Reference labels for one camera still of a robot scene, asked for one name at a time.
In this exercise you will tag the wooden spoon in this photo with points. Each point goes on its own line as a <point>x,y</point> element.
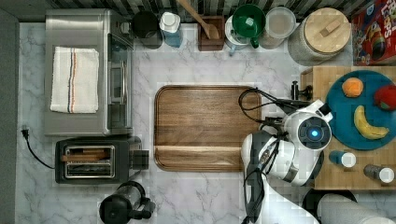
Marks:
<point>211,30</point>

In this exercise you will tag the jar with wooden lid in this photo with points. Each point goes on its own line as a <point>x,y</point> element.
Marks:
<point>319,37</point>

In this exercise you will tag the stainless steel toaster oven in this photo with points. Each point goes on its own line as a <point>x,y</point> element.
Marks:
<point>108,32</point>

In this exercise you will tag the teal round plate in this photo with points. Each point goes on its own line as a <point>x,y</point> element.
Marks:
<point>343,109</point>

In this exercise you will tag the grey shaker white cap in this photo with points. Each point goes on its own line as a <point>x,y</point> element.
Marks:
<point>384,174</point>

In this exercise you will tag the green mug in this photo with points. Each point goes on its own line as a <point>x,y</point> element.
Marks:
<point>249,22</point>

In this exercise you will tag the light blue white pitcher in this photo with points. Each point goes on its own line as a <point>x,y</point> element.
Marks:
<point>233,40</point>

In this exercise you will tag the clear lidded plastic container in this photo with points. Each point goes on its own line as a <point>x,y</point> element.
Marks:
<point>280,23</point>

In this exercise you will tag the red cereal box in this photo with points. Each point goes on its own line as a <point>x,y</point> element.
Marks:
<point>374,34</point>

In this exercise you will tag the white striped dish towel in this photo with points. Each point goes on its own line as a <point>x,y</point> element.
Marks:
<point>75,81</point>

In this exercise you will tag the blue bottle white cap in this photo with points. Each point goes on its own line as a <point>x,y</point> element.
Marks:
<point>170,26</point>

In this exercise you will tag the black coffee press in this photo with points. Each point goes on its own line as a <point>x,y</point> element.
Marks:
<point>128,202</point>

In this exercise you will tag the orange fruit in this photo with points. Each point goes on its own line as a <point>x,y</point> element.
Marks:
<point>352,87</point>

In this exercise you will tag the yellow banana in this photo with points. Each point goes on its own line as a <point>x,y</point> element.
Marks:
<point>365,128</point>

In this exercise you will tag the light wooden drawer cabinet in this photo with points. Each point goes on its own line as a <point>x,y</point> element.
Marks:
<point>337,177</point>

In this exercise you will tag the black two-slot toaster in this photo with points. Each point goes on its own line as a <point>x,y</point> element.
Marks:
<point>99,160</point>

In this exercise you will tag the blue shaker white cap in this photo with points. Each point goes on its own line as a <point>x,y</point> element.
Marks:
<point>343,158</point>

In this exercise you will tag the black cup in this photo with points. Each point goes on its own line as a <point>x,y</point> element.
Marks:
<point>146,27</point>

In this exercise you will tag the red apple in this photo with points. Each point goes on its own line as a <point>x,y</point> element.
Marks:
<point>385,97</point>

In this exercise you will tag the black drawer handle bar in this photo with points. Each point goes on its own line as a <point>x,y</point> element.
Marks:
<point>295,92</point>

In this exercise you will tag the dark wooden cutting board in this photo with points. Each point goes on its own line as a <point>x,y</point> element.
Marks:
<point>201,128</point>

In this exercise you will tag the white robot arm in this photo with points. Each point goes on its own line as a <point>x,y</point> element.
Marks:
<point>294,155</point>

